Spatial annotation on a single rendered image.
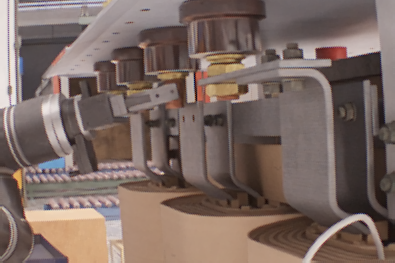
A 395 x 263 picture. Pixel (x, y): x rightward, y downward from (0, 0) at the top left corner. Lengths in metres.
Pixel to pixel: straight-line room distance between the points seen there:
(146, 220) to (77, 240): 0.88
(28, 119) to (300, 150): 0.54
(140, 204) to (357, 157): 0.81
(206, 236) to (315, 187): 0.35
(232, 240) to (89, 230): 1.35
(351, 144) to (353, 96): 0.05
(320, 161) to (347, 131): 0.06
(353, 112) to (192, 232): 0.42
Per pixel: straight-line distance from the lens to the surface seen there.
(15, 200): 1.20
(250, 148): 1.19
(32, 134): 1.17
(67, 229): 2.33
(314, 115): 0.72
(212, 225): 1.04
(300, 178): 0.76
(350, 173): 0.76
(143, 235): 1.50
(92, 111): 1.13
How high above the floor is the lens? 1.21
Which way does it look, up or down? 1 degrees up
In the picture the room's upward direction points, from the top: 3 degrees counter-clockwise
